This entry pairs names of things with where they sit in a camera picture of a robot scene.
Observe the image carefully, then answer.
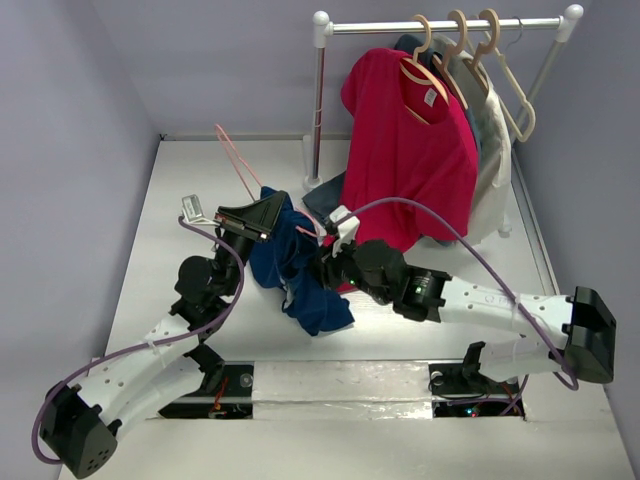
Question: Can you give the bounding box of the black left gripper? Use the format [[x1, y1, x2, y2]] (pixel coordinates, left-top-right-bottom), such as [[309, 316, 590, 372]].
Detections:
[[214, 191, 286, 297]]

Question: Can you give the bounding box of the pink wire hanger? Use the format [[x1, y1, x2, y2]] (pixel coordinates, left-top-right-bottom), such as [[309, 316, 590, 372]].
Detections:
[[214, 123, 324, 238]]

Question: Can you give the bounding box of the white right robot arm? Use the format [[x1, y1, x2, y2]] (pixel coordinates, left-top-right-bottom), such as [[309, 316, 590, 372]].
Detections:
[[311, 240, 617, 392]]

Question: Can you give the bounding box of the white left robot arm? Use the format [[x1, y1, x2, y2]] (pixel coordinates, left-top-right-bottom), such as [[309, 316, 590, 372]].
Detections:
[[31, 191, 288, 479]]

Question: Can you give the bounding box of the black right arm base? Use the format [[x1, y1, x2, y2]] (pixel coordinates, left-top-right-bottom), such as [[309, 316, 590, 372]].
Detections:
[[428, 342, 525, 419]]

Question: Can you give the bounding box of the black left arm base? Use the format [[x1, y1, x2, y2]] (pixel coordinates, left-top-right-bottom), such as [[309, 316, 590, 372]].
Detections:
[[157, 345, 254, 420]]

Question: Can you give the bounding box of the red t shirt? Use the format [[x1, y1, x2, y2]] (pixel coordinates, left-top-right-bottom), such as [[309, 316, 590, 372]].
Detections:
[[319, 47, 480, 293]]

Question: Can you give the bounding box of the wooden hanger with white shirt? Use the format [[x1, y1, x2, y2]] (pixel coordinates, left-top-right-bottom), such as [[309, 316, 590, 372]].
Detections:
[[464, 8, 501, 96]]

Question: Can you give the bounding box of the white t shirt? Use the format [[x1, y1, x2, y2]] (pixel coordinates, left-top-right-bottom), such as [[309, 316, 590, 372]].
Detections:
[[447, 51, 511, 245]]

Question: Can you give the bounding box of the cream plastic empty hanger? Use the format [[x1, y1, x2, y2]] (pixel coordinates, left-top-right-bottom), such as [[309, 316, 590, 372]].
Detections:
[[469, 29, 537, 144]]

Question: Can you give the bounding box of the wooden hanger with grey shirt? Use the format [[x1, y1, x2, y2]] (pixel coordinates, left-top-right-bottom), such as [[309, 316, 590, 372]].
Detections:
[[431, 8, 471, 111]]

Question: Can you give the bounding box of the white metal clothes rack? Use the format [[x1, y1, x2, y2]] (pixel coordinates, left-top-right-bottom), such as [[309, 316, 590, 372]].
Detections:
[[301, 3, 585, 238]]

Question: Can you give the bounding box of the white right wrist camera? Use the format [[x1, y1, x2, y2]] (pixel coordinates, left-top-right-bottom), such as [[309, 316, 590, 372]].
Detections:
[[326, 205, 360, 258]]

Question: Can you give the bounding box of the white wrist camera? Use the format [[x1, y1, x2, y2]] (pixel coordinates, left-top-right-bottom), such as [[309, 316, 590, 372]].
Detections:
[[181, 194, 212, 225], [326, 205, 360, 258]]

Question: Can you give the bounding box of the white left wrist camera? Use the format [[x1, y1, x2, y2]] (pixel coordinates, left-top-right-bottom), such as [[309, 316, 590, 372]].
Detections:
[[181, 194, 212, 225]]

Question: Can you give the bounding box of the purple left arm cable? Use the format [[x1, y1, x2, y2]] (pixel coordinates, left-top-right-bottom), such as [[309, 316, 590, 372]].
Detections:
[[30, 214, 247, 466]]

